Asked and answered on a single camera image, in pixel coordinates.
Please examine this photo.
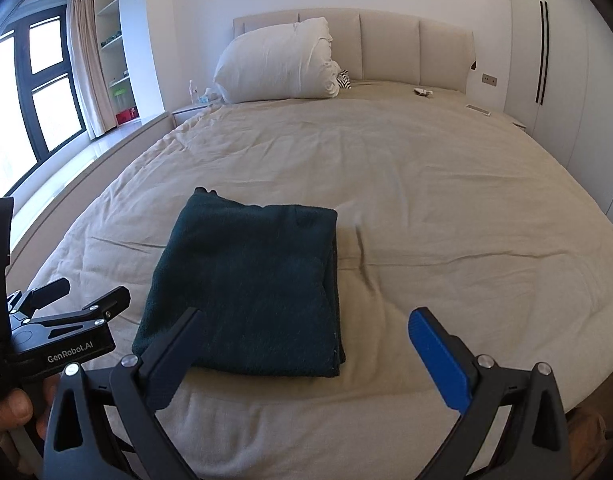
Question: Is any red box on shelf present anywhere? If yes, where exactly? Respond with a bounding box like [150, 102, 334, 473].
[116, 106, 138, 125]

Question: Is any white pillow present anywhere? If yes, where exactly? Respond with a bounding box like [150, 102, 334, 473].
[213, 18, 340, 104]

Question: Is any cream bed duvet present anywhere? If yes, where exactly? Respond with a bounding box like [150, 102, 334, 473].
[33, 82, 613, 479]

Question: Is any person's left hand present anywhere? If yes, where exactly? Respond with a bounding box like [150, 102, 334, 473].
[0, 375, 59, 446]

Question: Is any beige curtain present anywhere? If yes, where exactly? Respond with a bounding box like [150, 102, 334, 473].
[66, 0, 118, 140]

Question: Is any black white patterned small cloth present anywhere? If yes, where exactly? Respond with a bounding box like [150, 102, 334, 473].
[337, 70, 352, 90]

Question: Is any small item near headboard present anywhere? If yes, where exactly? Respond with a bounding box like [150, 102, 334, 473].
[413, 87, 433, 98]

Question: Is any beige padded headboard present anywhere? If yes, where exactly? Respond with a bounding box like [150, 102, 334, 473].
[234, 8, 477, 93]

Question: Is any white wall shelf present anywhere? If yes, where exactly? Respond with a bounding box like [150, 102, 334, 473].
[94, 0, 137, 114]

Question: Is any plastic bottle on nightstand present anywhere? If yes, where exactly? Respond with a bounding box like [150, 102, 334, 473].
[188, 80, 199, 104]

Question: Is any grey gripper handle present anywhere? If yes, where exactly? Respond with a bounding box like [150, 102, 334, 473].
[8, 427, 43, 479]

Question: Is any wall socket plate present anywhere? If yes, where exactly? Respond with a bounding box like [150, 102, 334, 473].
[482, 74, 497, 87]

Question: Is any black framed window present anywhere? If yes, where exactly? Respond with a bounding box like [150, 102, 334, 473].
[0, 6, 85, 197]

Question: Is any white wardrobe with black handles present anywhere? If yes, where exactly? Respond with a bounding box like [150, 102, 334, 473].
[505, 0, 613, 223]

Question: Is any dark teal knit sweater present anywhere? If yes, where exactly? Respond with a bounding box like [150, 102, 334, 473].
[132, 188, 345, 378]

